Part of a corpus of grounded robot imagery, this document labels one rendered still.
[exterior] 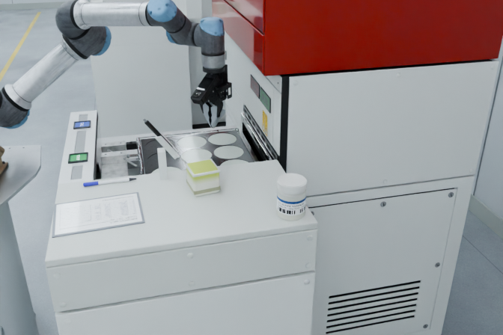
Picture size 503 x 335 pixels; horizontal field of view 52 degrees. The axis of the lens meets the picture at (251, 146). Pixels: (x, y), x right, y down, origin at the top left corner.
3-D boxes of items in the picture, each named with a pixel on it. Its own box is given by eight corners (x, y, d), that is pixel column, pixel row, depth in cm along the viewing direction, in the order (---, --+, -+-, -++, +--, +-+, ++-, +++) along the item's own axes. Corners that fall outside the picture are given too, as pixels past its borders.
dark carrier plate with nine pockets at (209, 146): (236, 131, 191) (236, 129, 190) (260, 175, 161) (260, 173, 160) (141, 140, 183) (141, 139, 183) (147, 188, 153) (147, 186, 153)
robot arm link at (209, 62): (215, 57, 162) (194, 54, 167) (215, 72, 164) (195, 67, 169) (229, 52, 168) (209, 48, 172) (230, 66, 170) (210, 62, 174)
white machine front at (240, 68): (230, 108, 233) (229, 17, 216) (284, 200, 161) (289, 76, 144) (224, 108, 232) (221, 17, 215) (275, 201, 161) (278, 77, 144)
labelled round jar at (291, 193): (299, 204, 132) (301, 171, 128) (309, 219, 126) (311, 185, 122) (272, 208, 130) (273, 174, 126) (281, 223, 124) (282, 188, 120)
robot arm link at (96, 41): (-32, 102, 185) (81, 0, 179) (1, 115, 198) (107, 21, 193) (-21, 125, 180) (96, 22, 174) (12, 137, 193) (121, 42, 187)
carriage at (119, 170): (126, 154, 183) (126, 146, 182) (130, 208, 151) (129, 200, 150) (103, 156, 182) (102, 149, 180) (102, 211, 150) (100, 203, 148)
